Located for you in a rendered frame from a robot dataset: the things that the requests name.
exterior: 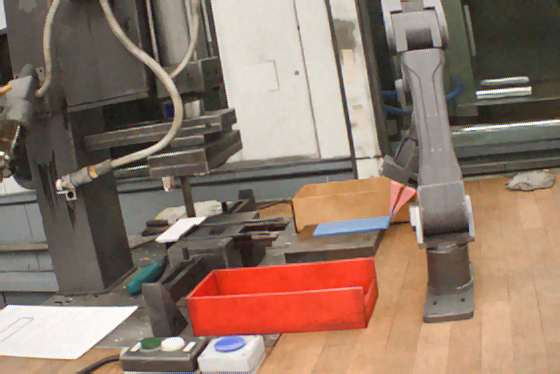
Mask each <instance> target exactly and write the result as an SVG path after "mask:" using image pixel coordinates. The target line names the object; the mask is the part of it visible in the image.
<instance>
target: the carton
mask: <svg viewBox="0 0 560 374"><path fill-rule="evenodd" d="M390 183H391V179H389V178H386V177H375V178H366V179H357V180H348V181H338V182H329V183H320V184H309V185H303V186H302V187H301V188H300V189H299V190H298V192H297V193H296V194H295V195H294V196H293V197H292V198H291V199H290V202H291V208H292V214H293V220H294V227H295V233H296V234H299V233H300V231H301V230H302V229H303V227H304V226H305V225H307V224H316V223H325V222H335V221H345V220H354V219H364V218H373V217H382V216H388V211H389V207H390ZM404 186H405V185H404V184H402V186H401V188H400V191H399V194H398V196H397V199H396V203H397V201H398V199H399V197H400V195H401V193H402V191H403V188H404ZM417 201H419V196H418V188H417V191H416V193H415V194H414V195H413V196H411V197H410V198H409V199H408V200H407V201H406V202H405V204H403V205H402V206H401V208H400V209H399V210H398V212H397V213H396V214H395V216H394V217H393V218H392V219H391V221H390V224H389V225H392V224H402V223H411V215H410V208H409V204H410V203H414V202H417Z"/></svg>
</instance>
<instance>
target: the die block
mask: <svg viewBox="0 0 560 374"><path fill-rule="evenodd" d="M189 255H190V256H198V255H201V256H203V258H204V263H205V268H206V274H205V275H204V276H203V277H202V278H201V279H200V280H199V281H198V282H197V283H196V284H195V285H196V286H198V285H199V284H200V283H201V282H202V281H203V280H204V279H205V278H206V277H207V276H208V275H209V274H210V272H211V271H212V270H216V269H230V268H256V267H258V266H259V264H260V263H261V262H262V261H263V260H264V258H265V257H266V256H267V253H266V248H265V247H258V248H256V247H255V248H244V249H235V247H234V244H233V245H232V246H231V247H230V248H228V249H227V250H226V251H222V252H210V253H198V254H189ZM169 258H170V263H171V267H172V268H173V267H175V266H176V265H177V263H178V262H179V261H181V259H182V255H174V256H169Z"/></svg>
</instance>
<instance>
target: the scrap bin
mask: <svg viewBox="0 0 560 374"><path fill-rule="evenodd" d="M376 274H377V273H376V267H375V260H374V258H361V259H348V260H335V261H325V262H321V263H308V264H295V265H282V266H269V267H256V268H230V269H216V270H212V271H211V272H210V274H209V275H208V276H207V277H206V278H205V279H204V280H203V281H202V282H201V283H200V284H199V285H198V286H196V287H195V289H194V290H193V291H192V292H191V293H190V294H189V295H188V296H187V297H186V298H185V300H186V305H187V309H188V314H189V319H190V321H191V324H192V328H193V333H194V336H210V335H218V336H231V335H251V334H272V333H292V332H313V331H333V330H354V329H361V328H367V326H368V322H369V321H370V319H371V316H372V313H373V310H374V307H375V304H376V302H377V298H378V295H379V293H378V286H377V279H376Z"/></svg>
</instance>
